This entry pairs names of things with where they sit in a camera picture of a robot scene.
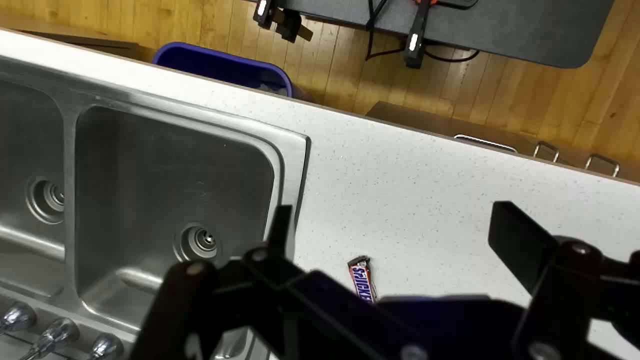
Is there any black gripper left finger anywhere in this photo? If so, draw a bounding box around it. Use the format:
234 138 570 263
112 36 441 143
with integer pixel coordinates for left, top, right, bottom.
127 204 431 360

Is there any stainless steel double sink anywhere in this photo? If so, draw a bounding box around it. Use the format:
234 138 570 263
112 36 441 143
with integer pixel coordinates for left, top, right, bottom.
0 55 311 360

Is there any black floor mat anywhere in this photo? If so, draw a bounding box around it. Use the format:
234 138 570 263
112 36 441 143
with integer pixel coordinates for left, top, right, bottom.
286 0 616 70

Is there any black floor cable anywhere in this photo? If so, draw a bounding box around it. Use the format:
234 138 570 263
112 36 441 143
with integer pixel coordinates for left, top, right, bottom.
361 0 481 66

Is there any short metal drawer handle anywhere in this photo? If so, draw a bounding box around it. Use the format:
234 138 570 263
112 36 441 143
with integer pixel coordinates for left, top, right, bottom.
583 153 621 180
529 139 559 163

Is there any Snickers candy bar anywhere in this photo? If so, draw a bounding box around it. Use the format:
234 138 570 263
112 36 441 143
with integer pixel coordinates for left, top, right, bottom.
346 254 379 305

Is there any long metal drawer handle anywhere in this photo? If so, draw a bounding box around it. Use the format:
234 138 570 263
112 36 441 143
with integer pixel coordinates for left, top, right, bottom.
454 131 519 155

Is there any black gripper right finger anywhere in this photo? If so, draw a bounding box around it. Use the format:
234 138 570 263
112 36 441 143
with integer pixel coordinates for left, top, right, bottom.
487 200 640 360

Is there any chrome sink faucet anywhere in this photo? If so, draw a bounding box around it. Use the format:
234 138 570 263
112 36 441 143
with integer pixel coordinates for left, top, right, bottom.
0 302 127 360

